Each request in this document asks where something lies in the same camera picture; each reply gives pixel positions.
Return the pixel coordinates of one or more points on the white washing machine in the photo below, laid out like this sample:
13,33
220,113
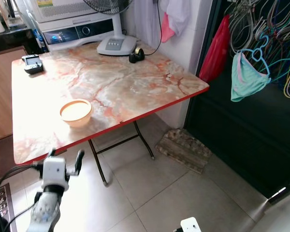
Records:
67,33

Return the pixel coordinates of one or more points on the black tape dispenser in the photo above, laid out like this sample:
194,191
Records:
137,56

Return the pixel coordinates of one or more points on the cream plastic bowl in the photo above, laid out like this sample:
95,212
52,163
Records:
76,112

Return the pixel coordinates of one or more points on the wooden cabinet black top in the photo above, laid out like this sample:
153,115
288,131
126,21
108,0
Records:
2,96

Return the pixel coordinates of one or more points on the teal underwear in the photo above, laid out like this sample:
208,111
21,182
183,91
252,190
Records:
246,82

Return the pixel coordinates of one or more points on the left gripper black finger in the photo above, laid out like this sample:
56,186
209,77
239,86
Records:
79,161
51,152

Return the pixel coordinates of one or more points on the bunch of coloured hangers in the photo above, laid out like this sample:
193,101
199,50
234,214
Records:
261,19

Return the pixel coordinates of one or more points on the blue clothes hanger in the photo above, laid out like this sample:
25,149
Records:
261,54

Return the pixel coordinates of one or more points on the black handheld controller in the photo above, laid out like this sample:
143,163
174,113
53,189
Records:
33,64

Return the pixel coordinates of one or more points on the dark patterned floor rug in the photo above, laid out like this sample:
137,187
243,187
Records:
9,205

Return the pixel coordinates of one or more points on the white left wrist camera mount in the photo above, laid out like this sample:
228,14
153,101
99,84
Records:
54,173

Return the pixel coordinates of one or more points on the red hanging bag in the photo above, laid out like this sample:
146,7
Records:
215,50

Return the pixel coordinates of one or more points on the pink hanging cloth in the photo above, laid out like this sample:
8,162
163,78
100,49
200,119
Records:
166,30

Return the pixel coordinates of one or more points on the black glossy door panel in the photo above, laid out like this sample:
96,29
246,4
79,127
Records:
237,140

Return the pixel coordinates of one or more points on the white hanging cloth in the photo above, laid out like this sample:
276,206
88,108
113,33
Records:
179,13

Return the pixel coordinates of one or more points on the white desk fan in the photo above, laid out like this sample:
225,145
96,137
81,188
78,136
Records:
116,44

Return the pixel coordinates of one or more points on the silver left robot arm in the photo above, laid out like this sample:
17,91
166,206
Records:
48,212

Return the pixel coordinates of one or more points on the marble top folding table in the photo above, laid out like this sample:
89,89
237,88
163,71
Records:
116,92

